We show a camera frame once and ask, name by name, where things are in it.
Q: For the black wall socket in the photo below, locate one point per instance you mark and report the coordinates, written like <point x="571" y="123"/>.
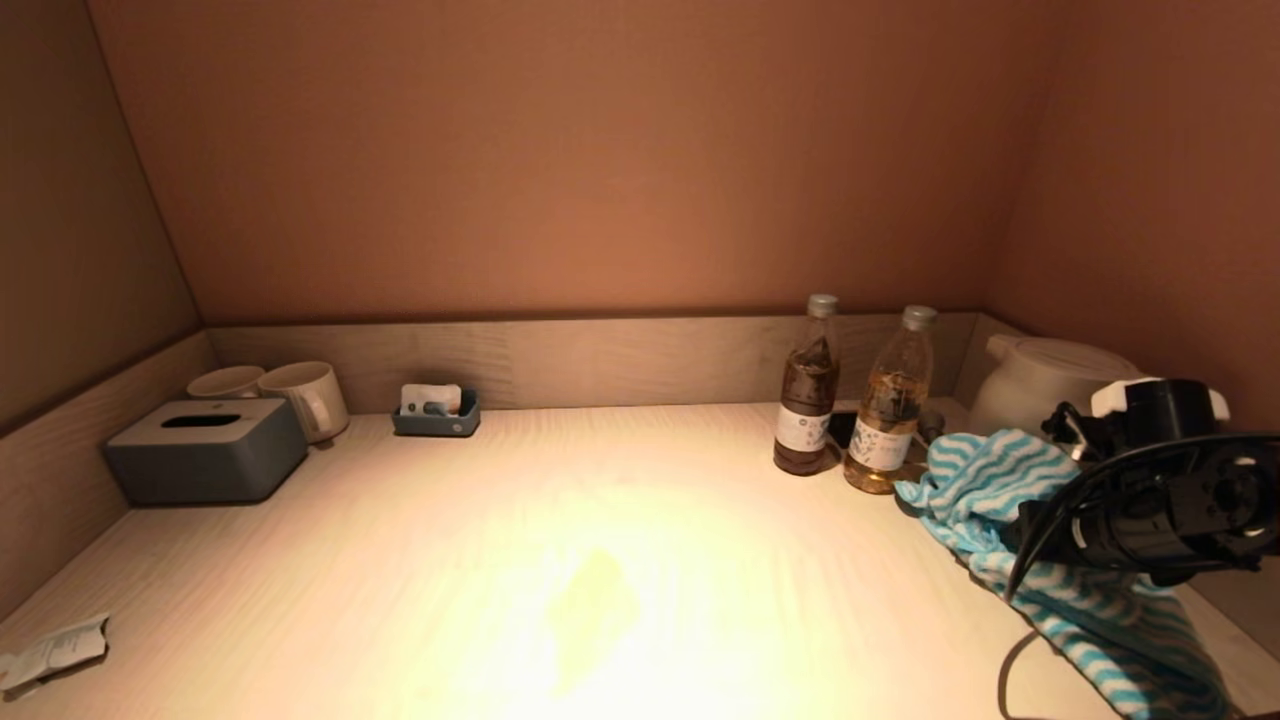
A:
<point x="842" y="427"/>

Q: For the grey kettle power plug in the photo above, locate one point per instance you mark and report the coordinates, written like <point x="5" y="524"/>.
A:
<point x="931" y="426"/>

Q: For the small blue-grey tray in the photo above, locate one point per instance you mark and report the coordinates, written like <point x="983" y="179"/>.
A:
<point x="435" y="426"/>

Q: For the white electric kettle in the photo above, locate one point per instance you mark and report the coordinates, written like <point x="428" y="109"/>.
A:
<point x="1030" y="385"/>

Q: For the dark tea bottle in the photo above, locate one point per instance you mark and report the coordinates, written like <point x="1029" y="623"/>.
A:
<point x="806" y="400"/>

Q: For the blue white striped towel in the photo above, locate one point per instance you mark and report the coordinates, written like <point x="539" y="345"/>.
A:
<point x="960" y="490"/>

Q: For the red black right robot arm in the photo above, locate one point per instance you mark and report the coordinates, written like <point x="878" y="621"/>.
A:
<point x="1245" y="495"/>

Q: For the white sachet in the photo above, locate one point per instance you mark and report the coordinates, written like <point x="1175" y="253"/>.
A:
<point x="425" y="396"/>

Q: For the white ceramic mug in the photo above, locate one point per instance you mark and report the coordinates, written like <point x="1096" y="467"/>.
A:
<point x="300" y="393"/>
<point x="225" y="383"/>

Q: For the amber tea bottle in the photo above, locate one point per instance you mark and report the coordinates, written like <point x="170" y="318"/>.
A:
<point x="888" y="420"/>

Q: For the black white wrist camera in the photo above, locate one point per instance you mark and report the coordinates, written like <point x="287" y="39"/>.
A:
<point x="1150" y="410"/>

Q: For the crumpled white paper packet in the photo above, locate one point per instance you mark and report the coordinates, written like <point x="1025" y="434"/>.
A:
<point x="58" y="648"/>

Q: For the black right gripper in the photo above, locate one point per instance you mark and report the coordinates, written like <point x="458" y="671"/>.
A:
<point x="1140" y="520"/>

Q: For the grey tissue box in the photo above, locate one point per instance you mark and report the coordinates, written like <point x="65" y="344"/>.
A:
<point x="200" y="458"/>

